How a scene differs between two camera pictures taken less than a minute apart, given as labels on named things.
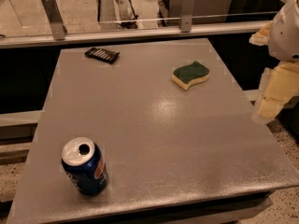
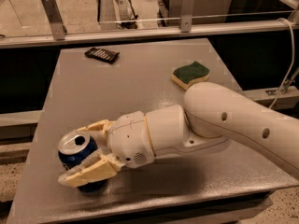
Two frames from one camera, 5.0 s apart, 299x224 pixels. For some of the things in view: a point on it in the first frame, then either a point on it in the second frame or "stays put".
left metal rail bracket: [53, 13] stays put
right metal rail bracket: [188, 7] stays put
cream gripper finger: [262, 37] → [103, 125]
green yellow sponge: [189, 76] stays put
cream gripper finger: [279, 83] → [102, 165]
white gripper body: [285, 36] → [130, 139]
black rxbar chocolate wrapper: [102, 54] stays put
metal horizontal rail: [127, 35] stays put
